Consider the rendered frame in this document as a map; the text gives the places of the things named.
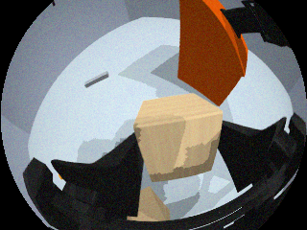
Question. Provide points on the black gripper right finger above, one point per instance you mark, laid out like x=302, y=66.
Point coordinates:
x=244, y=148

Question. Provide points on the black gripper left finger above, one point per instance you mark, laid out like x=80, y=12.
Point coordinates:
x=116, y=176

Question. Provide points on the grey flat bar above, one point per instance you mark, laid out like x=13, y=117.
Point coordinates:
x=94, y=80

